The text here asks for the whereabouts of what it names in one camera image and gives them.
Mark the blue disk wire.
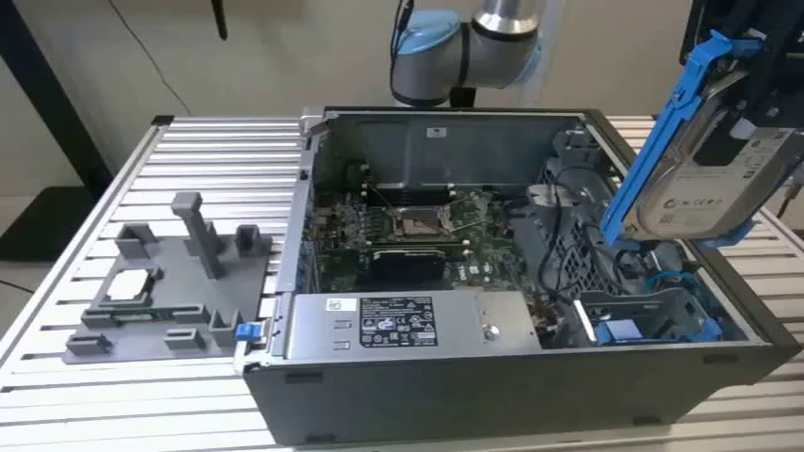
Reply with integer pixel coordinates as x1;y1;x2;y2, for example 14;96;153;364
644;265;700;302

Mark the dark grey PC case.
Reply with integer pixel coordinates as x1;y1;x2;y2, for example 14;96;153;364
232;105;804;446

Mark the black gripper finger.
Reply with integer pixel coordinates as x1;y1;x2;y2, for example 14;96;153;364
693;117;760;166

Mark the grey parts rack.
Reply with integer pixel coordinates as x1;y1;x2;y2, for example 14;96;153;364
61;191;274;366

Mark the locking lever wire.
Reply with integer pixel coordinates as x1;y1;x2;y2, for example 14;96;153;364
366;183;398;212

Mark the black looped disk wire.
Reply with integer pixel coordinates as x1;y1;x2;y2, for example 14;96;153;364
612;242;656;280

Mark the thin black wall cable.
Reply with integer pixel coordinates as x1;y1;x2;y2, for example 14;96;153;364
105;0;193;117

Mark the black hanging antenna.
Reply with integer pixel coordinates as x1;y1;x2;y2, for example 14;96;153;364
209;0;229;41

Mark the silver power supply unit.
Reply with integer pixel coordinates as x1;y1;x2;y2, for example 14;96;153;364
282;290;542;358

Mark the green motherboard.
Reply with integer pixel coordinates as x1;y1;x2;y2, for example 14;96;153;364
310;187;534;296

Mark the long black wire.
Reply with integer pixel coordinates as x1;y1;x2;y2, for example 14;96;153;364
537;167;622;302

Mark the silver CPU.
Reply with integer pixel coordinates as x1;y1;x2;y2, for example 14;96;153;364
105;270;156;300

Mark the CPU socket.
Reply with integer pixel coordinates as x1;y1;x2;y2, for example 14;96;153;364
392;205;450;239

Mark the black graphics card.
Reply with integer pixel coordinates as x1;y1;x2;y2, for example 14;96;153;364
369;249;448;289

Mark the black box on floor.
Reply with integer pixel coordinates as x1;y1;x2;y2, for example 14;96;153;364
0;186;97;263

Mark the black slanted frame post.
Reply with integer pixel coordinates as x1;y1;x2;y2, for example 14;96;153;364
0;0;116;190

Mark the grey metal disk bay cage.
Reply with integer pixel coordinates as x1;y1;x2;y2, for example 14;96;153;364
510;157;749;349

